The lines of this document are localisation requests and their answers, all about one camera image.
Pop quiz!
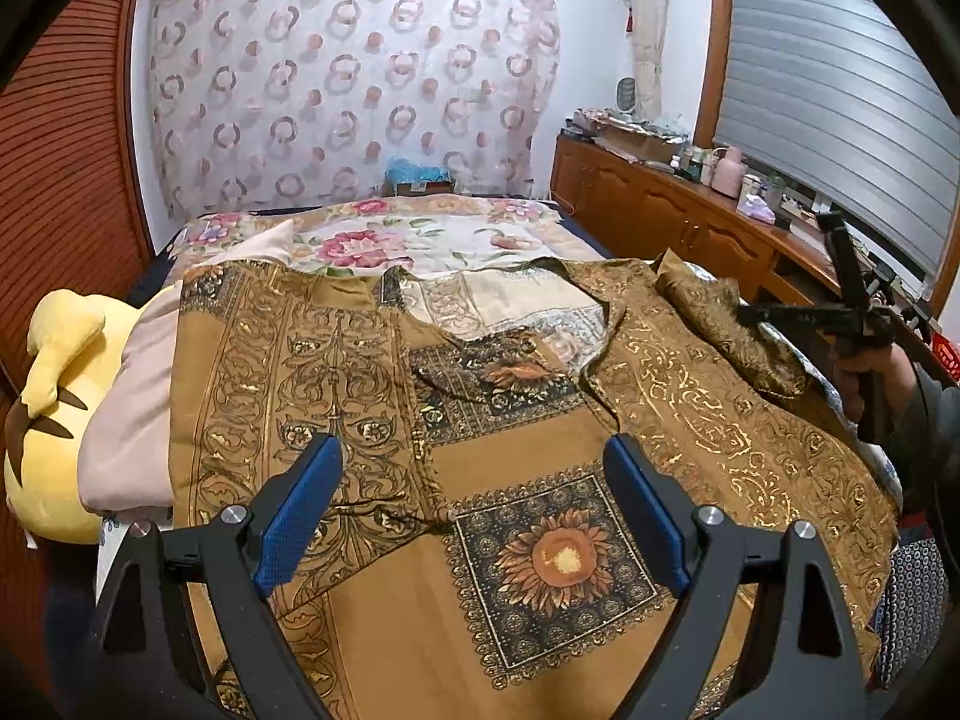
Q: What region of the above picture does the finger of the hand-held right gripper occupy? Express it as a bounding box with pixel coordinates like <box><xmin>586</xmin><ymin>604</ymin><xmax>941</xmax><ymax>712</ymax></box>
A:
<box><xmin>737</xmin><ymin>303</ymin><xmax>835</xmax><ymax>337</ymax></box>

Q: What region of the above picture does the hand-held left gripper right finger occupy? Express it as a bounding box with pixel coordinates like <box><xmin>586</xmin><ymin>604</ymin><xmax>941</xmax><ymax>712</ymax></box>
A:
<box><xmin>602</xmin><ymin>431</ymin><xmax>880</xmax><ymax>720</ymax></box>

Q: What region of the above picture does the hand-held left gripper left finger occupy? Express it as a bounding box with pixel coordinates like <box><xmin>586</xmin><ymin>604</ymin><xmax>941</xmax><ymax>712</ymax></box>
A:
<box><xmin>79</xmin><ymin>433</ymin><xmax>344</xmax><ymax>720</ymax></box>

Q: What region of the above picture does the brown patterned shirt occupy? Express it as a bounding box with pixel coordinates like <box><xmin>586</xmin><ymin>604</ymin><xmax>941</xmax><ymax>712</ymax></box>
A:
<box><xmin>169</xmin><ymin>251</ymin><xmax>902</xmax><ymax>720</ymax></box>

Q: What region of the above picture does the person's right forearm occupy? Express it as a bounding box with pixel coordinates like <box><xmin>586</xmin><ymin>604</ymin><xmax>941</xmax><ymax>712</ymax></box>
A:
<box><xmin>885</xmin><ymin>364</ymin><xmax>960</xmax><ymax>533</ymax></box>

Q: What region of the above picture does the person's right hand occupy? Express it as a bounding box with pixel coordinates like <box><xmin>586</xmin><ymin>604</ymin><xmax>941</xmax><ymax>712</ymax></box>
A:
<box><xmin>832</xmin><ymin>343</ymin><xmax>914</xmax><ymax>428</ymax></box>

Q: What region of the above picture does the red basket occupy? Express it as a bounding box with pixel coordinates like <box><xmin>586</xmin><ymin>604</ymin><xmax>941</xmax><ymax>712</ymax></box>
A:
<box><xmin>930</xmin><ymin>337</ymin><xmax>960</xmax><ymax>385</ymax></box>

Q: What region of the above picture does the wooden sideboard cabinet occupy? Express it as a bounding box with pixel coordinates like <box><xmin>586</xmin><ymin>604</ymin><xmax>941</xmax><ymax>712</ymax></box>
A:
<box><xmin>550</xmin><ymin>132</ymin><xmax>942</xmax><ymax>335</ymax></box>

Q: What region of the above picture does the pink kettle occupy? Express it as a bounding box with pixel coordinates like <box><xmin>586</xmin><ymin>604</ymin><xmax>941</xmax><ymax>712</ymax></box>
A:
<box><xmin>710</xmin><ymin>146</ymin><xmax>746</xmax><ymax>199</ymax></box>

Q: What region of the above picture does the pink pillow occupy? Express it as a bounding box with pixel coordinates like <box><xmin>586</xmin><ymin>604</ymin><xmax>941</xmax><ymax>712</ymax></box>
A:
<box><xmin>78</xmin><ymin>223</ymin><xmax>295</xmax><ymax>520</ymax></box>

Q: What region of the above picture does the grey window blind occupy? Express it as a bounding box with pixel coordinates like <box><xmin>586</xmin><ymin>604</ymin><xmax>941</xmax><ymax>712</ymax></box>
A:
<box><xmin>711</xmin><ymin>0</ymin><xmax>960</xmax><ymax>282</ymax></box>

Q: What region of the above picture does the dark dotted cloth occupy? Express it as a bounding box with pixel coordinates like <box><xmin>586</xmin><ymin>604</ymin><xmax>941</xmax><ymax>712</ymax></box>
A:
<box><xmin>870</xmin><ymin>536</ymin><xmax>950</xmax><ymax>691</ymax></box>

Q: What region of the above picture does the yellow plush toy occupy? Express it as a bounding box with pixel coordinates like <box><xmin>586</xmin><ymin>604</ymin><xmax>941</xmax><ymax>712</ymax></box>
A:
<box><xmin>4</xmin><ymin>289</ymin><xmax>162</xmax><ymax>545</ymax></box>

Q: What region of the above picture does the floral bed sheet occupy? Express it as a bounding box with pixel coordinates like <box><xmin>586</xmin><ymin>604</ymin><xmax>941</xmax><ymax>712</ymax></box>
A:
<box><xmin>166</xmin><ymin>193</ymin><xmax>605</xmax><ymax>280</ymax></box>

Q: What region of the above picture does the lace window curtain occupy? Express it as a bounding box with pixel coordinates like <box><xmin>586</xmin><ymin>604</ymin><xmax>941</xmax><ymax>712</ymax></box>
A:
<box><xmin>625</xmin><ymin>0</ymin><xmax>670</xmax><ymax>122</ymax></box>

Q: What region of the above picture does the blue plastic bag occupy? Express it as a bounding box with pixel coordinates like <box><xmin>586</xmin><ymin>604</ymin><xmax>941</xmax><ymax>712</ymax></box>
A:
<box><xmin>385</xmin><ymin>157</ymin><xmax>451</xmax><ymax>185</ymax></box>

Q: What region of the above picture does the wooden louvred wardrobe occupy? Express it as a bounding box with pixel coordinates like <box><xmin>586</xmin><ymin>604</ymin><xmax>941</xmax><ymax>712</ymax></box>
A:
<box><xmin>0</xmin><ymin>0</ymin><xmax>155</xmax><ymax>398</ymax></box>

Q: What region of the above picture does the circle print curtain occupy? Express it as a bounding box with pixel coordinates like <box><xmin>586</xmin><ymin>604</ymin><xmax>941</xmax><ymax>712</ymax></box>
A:
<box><xmin>145</xmin><ymin>0</ymin><xmax>563</xmax><ymax>223</ymax></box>

